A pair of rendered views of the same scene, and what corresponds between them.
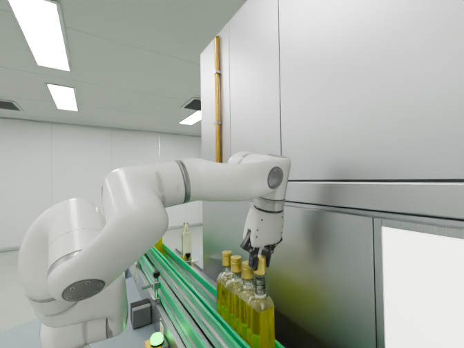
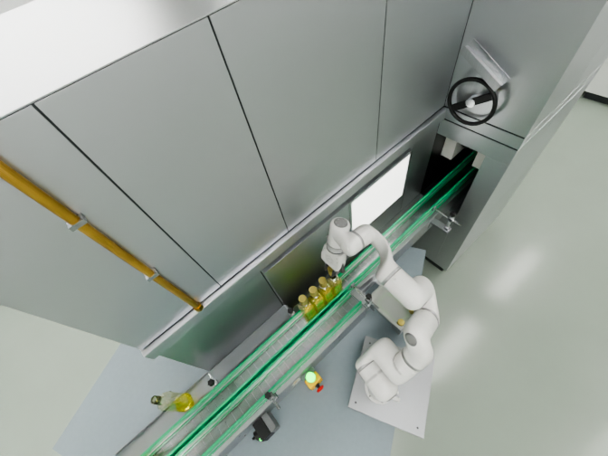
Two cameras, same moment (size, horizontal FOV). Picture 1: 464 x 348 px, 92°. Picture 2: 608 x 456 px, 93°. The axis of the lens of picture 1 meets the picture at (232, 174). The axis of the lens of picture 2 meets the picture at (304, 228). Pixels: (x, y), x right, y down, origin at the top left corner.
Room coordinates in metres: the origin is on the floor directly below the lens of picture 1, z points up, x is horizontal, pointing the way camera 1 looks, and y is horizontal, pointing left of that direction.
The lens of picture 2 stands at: (0.64, 0.47, 2.32)
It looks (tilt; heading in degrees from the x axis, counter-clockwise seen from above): 55 degrees down; 274
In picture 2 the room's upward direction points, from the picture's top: 16 degrees counter-clockwise
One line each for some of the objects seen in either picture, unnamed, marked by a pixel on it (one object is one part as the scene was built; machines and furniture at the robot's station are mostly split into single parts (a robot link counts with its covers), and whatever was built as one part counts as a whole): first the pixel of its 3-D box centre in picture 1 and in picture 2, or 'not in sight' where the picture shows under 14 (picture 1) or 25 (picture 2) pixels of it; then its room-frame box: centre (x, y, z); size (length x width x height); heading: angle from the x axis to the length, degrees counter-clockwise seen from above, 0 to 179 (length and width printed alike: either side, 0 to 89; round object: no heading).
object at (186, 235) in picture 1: (186, 244); (172, 401); (1.39, 0.29, 1.01); 0.06 x 0.06 x 0.26; 27
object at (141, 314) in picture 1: (140, 313); (266, 425); (1.05, 0.43, 0.79); 0.08 x 0.08 x 0.08; 32
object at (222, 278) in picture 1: (228, 304); (308, 310); (0.76, 0.02, 0.99); 0.06 x 0.06 x 0.21; 33
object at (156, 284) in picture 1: (150, 288); (274, 401); (0.97, 0.35, 0.94); 0.07 x 0.04 x 0.13; 122
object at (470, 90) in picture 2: not in sight; (472, 100); (-0.13, -0.56, 1.49); 0.21 x 0.05 x 0.21; 122
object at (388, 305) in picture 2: not in sight; (394, 305); (0.34, 0.02, 0.80); 0.22 x 0.17 x 0.09; 122
